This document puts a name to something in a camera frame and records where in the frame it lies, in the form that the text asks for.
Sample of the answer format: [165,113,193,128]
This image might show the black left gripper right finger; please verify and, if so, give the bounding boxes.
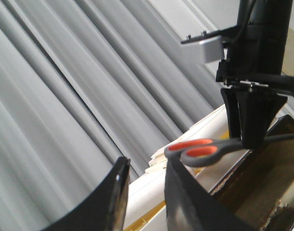
[164,158,254,231]

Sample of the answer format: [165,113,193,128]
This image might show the grey pleated curtain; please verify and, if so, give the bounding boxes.
[0,0,223,231]

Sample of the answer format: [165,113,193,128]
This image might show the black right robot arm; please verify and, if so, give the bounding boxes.
[164,0,294,231]

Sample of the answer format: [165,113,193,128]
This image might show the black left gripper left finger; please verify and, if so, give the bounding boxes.
[44,157,130,231]

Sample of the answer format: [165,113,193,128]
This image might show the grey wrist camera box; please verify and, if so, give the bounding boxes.
[181,36,224,64]

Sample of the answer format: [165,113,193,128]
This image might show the orange grey handled scissors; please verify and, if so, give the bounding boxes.
[164,132,294,167]

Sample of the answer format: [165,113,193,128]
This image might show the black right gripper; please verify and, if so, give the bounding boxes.
[216,60,294,148]

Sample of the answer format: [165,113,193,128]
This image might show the wooden drawer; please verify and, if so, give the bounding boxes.
[209,115,294,231]

